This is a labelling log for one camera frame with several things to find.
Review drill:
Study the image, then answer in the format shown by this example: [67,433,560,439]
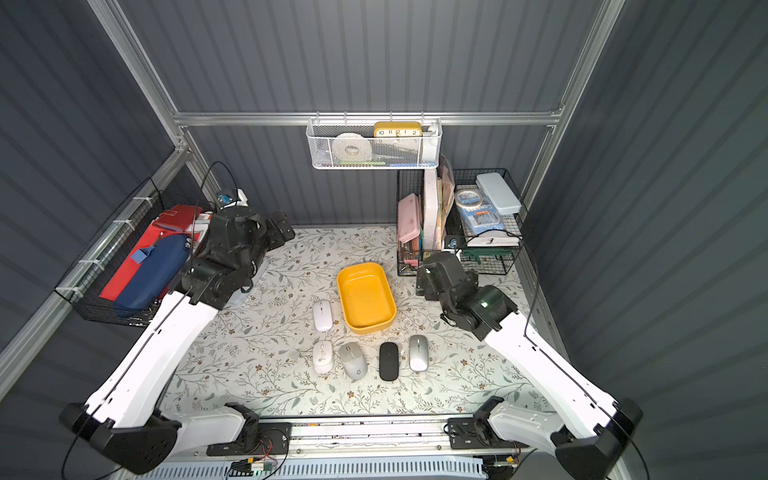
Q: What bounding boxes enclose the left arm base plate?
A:
[206,422,292,457]

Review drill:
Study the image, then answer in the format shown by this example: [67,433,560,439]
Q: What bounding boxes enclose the blue packaged tape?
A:
[455,188,504,236]

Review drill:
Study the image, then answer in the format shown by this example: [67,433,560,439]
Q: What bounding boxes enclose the yellow clock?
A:
[373,121,423,139]

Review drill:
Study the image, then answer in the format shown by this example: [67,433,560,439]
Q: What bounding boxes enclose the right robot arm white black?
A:
[419,252,643,479]

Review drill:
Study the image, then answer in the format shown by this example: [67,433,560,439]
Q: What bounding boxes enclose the blue pouch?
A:
[113,234,189,318]

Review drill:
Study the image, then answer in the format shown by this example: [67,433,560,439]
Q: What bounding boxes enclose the pink pencil case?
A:
[397,193,422,244]

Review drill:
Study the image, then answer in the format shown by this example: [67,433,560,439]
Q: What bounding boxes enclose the white tape roll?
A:
[331,132,373,163]

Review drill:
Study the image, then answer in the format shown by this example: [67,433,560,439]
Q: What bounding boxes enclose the white upright box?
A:
[422,169,440,251]

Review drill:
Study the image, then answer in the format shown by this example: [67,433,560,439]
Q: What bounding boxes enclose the black mouse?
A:
[379,342,400,382]

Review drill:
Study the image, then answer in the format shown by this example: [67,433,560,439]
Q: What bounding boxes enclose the aluminium front rail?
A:
[119,413,613,463]

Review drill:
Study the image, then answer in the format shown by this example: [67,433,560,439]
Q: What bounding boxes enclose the black wire wall basket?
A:
[54,179,213,328]

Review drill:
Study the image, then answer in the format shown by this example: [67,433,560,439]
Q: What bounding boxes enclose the white mesh hanging basket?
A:
[306,115,443,170]

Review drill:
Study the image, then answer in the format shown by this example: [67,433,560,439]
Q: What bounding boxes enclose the small white mouse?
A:
[312,340,334,375]

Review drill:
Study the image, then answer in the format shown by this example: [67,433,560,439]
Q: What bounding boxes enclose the black wire desk organizer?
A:
[395,167,528,277]

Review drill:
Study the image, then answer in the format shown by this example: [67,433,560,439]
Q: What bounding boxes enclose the grey mouse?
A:
[338,342,368,381]

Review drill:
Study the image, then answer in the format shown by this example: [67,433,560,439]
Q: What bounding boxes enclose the red folder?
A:
[99,204,203,301]

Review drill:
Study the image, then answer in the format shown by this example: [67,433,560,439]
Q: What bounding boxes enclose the white case on organizer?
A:
[476,172,522,216]

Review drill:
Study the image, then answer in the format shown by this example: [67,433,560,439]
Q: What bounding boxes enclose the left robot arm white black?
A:
[59,206,295,475]

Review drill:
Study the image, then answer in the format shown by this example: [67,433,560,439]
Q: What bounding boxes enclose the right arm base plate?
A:
[443,417,528,450]

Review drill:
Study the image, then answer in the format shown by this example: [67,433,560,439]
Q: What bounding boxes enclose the pink upright folder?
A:
[438,154,455,243]

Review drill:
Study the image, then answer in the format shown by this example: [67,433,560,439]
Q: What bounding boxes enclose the silver mouse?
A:
[409,335,429,373]

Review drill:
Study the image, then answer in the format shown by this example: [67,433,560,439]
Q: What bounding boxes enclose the yellow storage box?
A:
[337,262,397,335]

